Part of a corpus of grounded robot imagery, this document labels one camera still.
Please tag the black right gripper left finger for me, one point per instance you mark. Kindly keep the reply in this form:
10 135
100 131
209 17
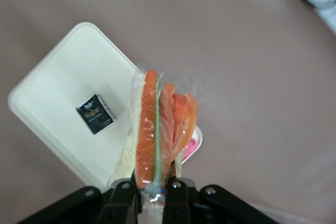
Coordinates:
123 203

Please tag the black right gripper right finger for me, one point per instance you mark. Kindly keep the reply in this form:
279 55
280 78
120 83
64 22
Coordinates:
178 203

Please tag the white bread sandwich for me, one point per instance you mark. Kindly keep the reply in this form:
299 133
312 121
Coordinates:
148 129

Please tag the cream plastic tray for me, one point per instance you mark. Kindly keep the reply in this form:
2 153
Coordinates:
65 77

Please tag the pink cartoon snack pack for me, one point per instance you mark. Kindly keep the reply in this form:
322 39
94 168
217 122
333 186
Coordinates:
193 146

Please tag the small black snack box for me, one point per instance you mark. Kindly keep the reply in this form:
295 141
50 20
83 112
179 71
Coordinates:
95 115

